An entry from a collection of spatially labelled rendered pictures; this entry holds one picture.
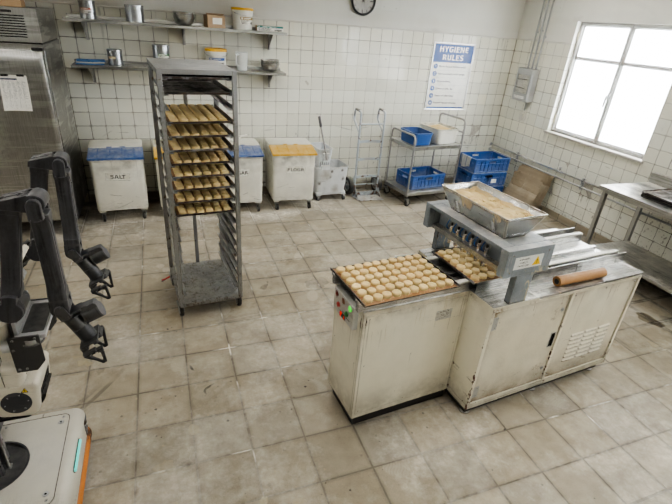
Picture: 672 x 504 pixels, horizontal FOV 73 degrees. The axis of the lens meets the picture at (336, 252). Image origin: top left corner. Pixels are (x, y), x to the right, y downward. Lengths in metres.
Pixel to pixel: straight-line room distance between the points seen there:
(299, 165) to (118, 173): 1.98
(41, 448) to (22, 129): 3.17
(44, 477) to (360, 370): 1.53
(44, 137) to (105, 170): 0.64
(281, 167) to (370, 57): 1.89
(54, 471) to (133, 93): 4.22
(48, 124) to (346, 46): 3.42
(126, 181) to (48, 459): 3.38
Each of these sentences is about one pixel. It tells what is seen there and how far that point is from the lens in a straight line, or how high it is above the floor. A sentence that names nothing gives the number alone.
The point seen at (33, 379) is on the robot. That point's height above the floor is 0.80.
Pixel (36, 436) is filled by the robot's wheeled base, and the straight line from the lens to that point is 2.73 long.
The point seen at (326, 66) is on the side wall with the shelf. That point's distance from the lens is 6.08.
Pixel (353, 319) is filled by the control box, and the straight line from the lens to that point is 2.38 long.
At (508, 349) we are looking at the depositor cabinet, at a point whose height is 0.49.
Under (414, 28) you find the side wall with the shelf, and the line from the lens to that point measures 6.54.
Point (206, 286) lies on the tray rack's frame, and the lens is 3.83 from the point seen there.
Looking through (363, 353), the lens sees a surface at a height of 0.57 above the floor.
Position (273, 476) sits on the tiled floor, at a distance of 2.66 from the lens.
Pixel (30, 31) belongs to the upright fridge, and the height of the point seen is 1.88.
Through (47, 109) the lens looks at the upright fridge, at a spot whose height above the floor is 1.25.
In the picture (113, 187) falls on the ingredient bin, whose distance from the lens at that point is 5.40.
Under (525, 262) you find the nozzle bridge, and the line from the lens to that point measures 2.55.
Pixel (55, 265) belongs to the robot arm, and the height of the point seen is 1.38.
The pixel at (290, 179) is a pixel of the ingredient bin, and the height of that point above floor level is 0.40.
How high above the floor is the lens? 2.15
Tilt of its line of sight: 27 degrees down
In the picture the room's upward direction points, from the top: 5 degrees clockwise
